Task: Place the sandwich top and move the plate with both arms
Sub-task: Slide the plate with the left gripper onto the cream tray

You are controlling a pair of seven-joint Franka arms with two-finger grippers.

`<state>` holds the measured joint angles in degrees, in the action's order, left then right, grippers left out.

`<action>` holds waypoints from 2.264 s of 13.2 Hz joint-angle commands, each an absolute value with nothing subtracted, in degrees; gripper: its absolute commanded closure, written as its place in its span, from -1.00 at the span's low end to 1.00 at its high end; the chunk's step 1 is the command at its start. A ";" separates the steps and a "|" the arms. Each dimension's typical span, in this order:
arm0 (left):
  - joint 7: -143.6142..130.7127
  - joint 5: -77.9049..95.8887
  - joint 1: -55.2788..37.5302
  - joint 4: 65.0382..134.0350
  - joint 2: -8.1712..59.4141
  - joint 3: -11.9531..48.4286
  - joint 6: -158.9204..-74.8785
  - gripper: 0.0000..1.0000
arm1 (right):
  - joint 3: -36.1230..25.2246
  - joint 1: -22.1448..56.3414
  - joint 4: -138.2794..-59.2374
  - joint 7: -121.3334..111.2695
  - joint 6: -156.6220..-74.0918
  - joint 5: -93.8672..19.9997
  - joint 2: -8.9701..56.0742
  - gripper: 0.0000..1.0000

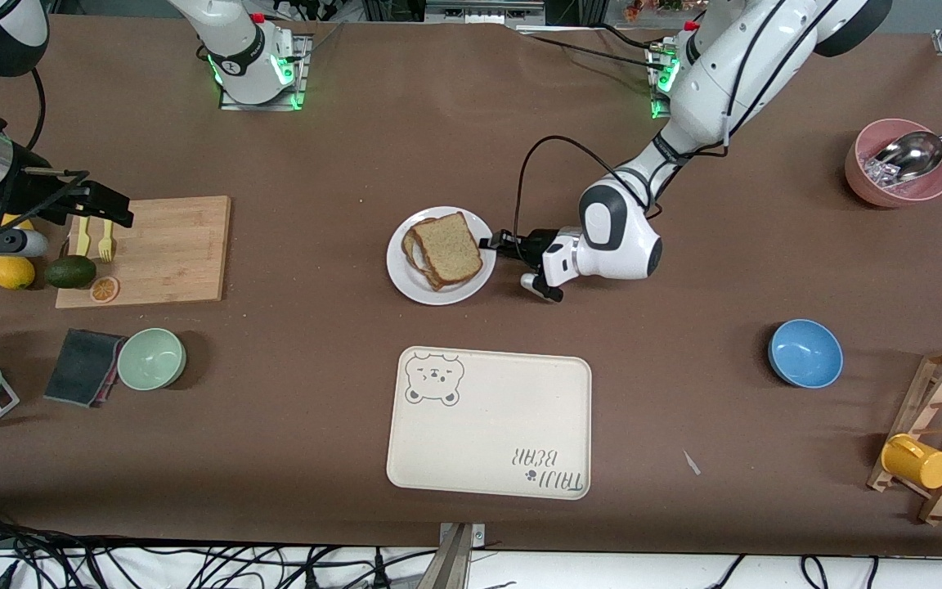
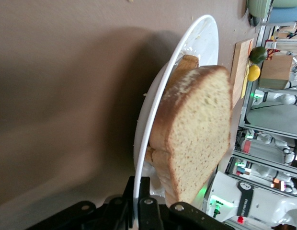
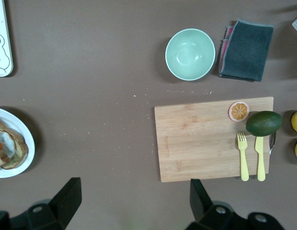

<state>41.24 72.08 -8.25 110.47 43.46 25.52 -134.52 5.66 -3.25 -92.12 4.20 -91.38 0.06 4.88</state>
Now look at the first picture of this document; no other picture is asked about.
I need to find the pink bowl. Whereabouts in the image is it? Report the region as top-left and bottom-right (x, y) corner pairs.
(845, 119), (942, 209)

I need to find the white round plate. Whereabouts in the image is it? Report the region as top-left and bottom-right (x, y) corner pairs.
(385, 205), (496, 308)

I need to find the metal stand bracket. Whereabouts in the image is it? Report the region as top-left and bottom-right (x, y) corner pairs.
(426, 522), (487, 589)

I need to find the metal scoop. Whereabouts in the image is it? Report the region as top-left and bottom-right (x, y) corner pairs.
(874, 112), (942, 182)

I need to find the bread slice under egg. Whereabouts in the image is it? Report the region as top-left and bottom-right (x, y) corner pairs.
(400, 218), (446, 293)

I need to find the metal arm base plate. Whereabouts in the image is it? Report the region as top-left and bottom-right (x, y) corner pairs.
(218, 33), (309, 111)
(647, 37), (684, 122)

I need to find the dark green avocado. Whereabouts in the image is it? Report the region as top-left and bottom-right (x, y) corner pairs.
(44, 254), (98, 290)

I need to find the wooden cutting board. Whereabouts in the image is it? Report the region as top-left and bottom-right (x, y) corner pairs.
(55, 195), (232, 310)

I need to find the aluminium frame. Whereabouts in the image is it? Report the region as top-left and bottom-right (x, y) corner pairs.
(424, 0), (548, 25)

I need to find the thin black power cable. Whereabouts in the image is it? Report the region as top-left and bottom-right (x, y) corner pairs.
(518, 31), (664, 66)

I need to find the blue bowl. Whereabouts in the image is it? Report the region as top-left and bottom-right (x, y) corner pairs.
(768, 318), (845, 389)

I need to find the yellow mug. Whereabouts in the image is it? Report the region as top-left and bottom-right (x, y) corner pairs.
(881, 434), (942, 490)

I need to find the dark grey sponge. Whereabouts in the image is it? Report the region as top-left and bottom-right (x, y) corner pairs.
(43, 329), (127, 408)

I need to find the cream bear print tray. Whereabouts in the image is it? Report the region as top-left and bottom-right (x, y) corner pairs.
(386, 346), (593, 501)

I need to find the tangled black cable bundle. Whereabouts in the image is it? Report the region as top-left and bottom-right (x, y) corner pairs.
(0, 524), (439, 589)

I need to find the plain brown bread slice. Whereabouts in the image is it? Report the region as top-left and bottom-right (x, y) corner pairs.
(412, 211), (484, 287)

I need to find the clear ice cube pile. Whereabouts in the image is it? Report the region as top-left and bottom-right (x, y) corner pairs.
(862, 154), (901, 191)

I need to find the pale green bowl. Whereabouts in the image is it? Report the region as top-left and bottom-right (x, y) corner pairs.
(117, 327), (188, 392)

